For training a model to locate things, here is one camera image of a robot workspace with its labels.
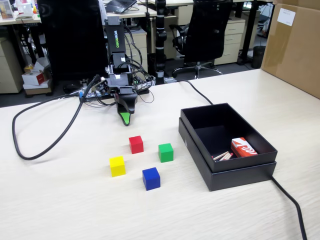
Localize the flat brown carton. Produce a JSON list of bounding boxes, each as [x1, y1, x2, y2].
[[23, 83, 55, 97]]

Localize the thick black camera cable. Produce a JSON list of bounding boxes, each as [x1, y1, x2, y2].
[[11, 74, 101, 161]]

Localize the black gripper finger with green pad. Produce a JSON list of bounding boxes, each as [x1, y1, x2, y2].
[[116, 99, 132, 127]]

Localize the robot controller circuit board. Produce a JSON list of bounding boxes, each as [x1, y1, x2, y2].
[[79, 88, 112, 101]]

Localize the black pole white bands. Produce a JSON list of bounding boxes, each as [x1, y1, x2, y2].
[[154, 0, 168, 85]]

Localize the yellow cube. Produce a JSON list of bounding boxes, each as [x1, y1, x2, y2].
[[109, 155, 126, 178]]

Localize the dark laptop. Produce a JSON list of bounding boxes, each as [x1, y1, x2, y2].
[[104, 0, 138, 14]]

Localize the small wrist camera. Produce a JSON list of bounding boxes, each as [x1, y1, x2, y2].
[[92, 74, 111, 95]]

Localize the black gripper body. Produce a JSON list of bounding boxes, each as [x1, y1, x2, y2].
[[112, 86, 138, 101]]

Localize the red cube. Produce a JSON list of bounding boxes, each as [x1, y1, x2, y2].
[[128, 135, 144, 155]]

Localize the black trash bin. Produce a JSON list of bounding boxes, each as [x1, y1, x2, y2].
[[251, 45, 267, 69]]

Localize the white red desk item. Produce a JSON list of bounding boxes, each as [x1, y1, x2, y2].
[[14, 0, 36, 21]]

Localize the white red carton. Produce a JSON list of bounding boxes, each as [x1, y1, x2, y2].
[[21, 56, 52, 89]]

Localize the large brown cardboard box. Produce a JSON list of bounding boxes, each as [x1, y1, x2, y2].
[[260, 0, 320, 99]]

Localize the blue cube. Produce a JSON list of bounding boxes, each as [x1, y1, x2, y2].
[[142, 167, 161, 192]]

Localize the black mesh office chair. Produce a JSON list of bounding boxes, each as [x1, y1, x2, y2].
[[169, 0, 234, 80]]

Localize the green cube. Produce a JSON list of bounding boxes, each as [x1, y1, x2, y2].
[[158, 143, 174, 163]]

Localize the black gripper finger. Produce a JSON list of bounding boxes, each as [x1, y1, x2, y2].
[[126, 96, 139, 115]]

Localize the black cardboard box tray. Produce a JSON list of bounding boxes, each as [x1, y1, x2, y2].
[[179, 102, 279, 174]]

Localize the white paper label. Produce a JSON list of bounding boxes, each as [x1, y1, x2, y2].
[[277, 7, 297, 26]]

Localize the small black mouse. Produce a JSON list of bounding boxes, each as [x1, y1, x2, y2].
[[62, 83, 79, 93]]

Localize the thin black wire bundle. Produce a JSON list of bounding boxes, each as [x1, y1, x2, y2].
[[119, 22, 156, 104]]

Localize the black open box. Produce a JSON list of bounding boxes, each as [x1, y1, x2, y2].
[[178, 117, 278, 192]]

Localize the picture frame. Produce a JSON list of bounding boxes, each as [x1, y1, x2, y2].
[[0, 0, 15, 21]]

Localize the orange white matchbox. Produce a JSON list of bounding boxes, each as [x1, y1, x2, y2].
[[230, 137, 258, 158]]

